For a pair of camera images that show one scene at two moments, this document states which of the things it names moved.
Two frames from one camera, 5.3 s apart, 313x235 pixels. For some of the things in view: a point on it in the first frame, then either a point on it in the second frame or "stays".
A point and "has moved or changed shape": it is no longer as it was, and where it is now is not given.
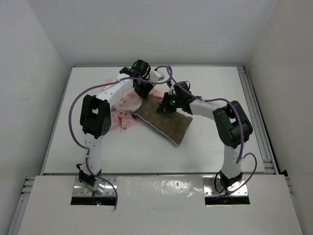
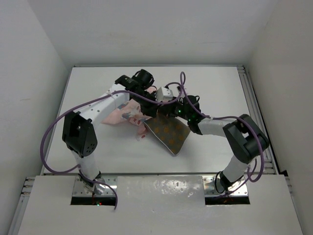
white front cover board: x=161 y=205 stays
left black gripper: x=145 y=94 -> x=151 y=110
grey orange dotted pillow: x=172 y=127 has moved or changed shape
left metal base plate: x=79 y=190 stays
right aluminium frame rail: x=260 y=125 stays
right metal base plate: x=210 y=188 stays
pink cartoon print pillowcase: x=122 y=115 has moved or changed shape
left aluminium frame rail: x=25 y=195 stays
